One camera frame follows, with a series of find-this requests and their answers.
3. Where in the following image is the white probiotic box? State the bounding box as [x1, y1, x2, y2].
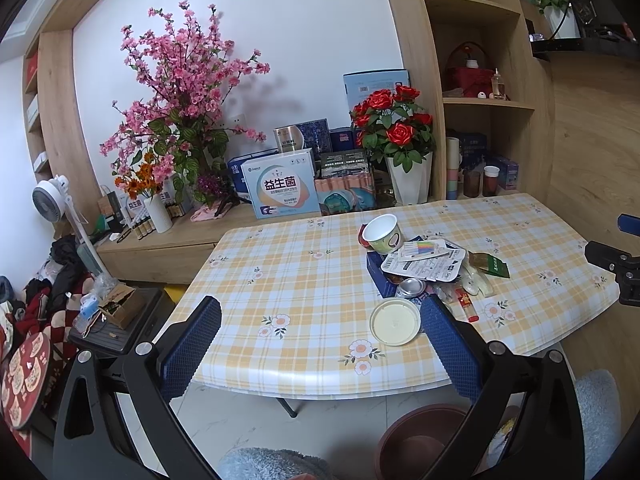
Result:
[241, 148, 320, 220]

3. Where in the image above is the wooden shelf unit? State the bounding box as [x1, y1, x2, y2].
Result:
[388, 0, 554, 200]

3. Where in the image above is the cardboard box on case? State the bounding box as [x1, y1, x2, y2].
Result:
[100, 283, 145, 330]

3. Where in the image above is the teal patterned gift box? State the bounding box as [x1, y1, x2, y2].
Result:
[314, 171, 376, 216]

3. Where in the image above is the colourful striped card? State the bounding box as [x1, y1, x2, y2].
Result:
[398, 240, 450, 262]

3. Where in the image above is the grey fluffy slipper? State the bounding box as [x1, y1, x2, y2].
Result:
[575, 370, 622, 479]

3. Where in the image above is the stack of pastel cups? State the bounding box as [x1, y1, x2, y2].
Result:
[446, 136, 460, 200]

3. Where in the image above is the pink blossom artificial plant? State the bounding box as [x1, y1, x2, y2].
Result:
[100, 0, 270, 206]

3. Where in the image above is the red rose bouquet white vase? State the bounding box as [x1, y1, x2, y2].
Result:
[350, 84, 436, 205]

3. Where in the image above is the plaid floral tablecloth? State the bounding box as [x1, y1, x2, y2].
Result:
[169, 192, 621, 402]

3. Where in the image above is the white printed blister pack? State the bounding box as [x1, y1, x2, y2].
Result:
[382, 240, 466, 283]

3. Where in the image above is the brown plastic trash bin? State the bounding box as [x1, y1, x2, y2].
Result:
[374, 404, 466, 480]

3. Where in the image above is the orange flowers white vase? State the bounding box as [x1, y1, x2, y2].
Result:
[112, 150, 174, 233]

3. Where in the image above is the red white paper cup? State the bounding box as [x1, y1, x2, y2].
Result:
[483, 165, 500, 197]

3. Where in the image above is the crushed red soda can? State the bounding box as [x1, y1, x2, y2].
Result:
[357, 223, 373, 252]

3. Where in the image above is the round white plastic lid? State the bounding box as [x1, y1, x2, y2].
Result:
[369, 297, 421, 347]

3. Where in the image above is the white desk fan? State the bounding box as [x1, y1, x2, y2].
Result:
[32, 176, 113, 280]

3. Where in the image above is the crushed silver can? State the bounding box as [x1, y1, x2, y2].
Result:
[395, 278, 426, 300]

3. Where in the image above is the light blue flat box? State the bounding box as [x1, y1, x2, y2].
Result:
[343, 70, 410, 110]

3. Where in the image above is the green tea packet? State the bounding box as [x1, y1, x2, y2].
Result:
[469, 252, 510, 278]

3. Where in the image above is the red lighter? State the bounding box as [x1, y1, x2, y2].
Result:
[454, 287, 480, 323]

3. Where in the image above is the blue paper coffee bag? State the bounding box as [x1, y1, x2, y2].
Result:
[365, 235, 426, 299]

